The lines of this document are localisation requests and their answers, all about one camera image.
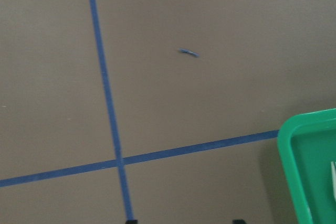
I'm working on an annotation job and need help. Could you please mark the pale green plastic fork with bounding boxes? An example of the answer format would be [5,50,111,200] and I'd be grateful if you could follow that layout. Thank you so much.
[331,161,336,201]

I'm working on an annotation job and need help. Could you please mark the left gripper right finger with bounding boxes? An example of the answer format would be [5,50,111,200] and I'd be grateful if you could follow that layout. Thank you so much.
[232,219,245,224]

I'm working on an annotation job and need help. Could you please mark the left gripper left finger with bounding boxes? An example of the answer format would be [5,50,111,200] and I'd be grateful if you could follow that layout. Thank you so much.
[125,219,138,224]

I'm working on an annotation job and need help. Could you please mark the green plastic tray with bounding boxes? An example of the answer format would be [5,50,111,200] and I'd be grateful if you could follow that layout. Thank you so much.
[277,109,335,223]

